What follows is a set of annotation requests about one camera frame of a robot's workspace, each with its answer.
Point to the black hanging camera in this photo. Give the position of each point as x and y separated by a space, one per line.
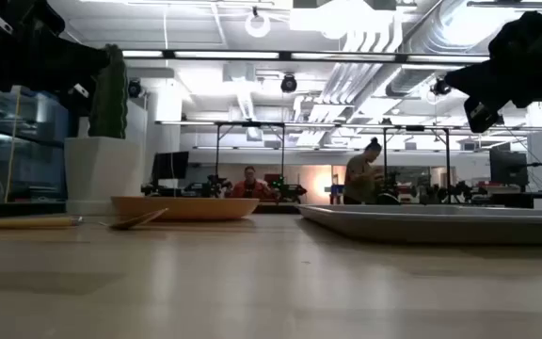
289 84
134 88
440 87

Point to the black monitor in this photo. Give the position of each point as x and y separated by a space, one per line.
170 166
508 167

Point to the green cactus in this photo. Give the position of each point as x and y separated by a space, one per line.
108 99

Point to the orange plastic plate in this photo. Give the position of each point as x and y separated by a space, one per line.
186 208

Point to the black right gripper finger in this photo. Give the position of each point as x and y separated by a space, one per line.
482 115
492 80

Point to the person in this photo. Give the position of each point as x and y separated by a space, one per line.
251 188
360 179

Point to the black station frame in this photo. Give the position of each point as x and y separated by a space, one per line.
218 146
447 160

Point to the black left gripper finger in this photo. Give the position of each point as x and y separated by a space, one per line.
78 63
82 101

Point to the pale blue-grey tray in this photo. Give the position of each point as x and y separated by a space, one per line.
440 226

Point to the black background robot arm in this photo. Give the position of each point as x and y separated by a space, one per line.
217 186
290 190

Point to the wooden spoon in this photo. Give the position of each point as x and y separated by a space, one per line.
137 220

